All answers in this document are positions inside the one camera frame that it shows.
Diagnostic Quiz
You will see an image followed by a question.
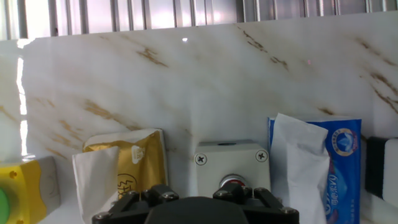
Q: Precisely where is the yellow box green button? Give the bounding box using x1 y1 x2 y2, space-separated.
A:
0 155 62 224

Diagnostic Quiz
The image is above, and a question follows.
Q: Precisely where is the blue tissue pack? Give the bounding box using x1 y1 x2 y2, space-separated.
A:
267 113 363 224

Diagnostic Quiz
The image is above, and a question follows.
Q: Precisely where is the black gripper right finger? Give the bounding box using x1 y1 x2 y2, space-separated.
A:
213 182 300 224

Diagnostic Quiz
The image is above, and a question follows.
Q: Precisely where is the grey box small red button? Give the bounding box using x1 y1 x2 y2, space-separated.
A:
193 139 272 200

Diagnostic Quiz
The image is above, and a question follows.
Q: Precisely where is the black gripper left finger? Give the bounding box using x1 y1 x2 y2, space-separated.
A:
91 184 180 224

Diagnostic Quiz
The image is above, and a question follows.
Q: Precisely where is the gold tissue pack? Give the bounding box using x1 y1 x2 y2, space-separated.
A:
72 128 169 224

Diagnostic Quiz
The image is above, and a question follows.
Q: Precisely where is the white marble pattern mat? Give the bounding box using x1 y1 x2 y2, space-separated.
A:
0 11 398 224

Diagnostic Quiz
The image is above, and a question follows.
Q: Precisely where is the grey box large red button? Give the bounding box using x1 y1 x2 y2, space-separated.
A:
364 136 398 209

